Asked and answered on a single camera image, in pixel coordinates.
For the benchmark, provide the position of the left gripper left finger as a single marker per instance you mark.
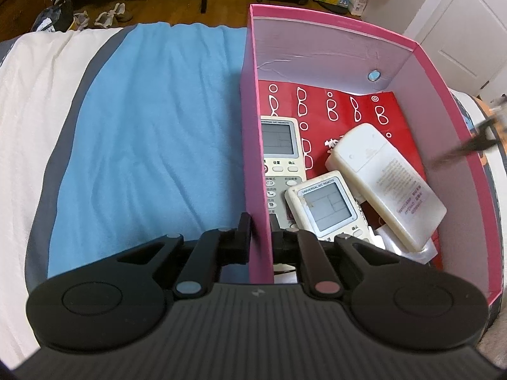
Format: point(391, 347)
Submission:
point(214, 250)

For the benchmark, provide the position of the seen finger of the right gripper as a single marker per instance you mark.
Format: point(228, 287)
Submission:
point(489, 133)

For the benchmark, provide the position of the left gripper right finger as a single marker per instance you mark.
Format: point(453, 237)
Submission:
point(305, 252)

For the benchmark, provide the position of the universal AC remote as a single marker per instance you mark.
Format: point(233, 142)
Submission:
point(325, 206)

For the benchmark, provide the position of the white remote with screen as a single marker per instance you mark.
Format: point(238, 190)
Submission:
point(284, 164)

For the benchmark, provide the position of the pink cardboard box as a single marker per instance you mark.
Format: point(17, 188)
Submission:
point(289, 44)

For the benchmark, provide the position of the white door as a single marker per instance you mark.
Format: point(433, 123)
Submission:
point(466, 41)

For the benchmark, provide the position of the red glasses-print bag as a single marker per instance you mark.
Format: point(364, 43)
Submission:
point(324, 115)

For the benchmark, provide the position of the striped blue white bedspread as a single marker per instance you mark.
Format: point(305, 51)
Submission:
point(119, 149)

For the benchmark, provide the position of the shoes on floor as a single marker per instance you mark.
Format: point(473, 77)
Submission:
point(105, 20)

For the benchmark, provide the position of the dark wooden nightstand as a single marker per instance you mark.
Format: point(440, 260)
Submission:
point(18, 16)

